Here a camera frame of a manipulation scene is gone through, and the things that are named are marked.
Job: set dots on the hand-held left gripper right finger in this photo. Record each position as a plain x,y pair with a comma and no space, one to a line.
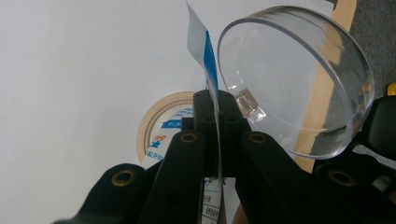
264,174

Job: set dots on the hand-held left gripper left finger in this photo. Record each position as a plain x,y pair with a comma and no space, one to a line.
182,174

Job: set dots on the glass jar with beige rim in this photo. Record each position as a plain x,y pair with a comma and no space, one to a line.
143,133

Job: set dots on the white and blue seasoning pouch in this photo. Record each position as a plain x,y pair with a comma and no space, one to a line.
211,62

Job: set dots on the small yellow object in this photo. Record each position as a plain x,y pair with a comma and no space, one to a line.
392,88

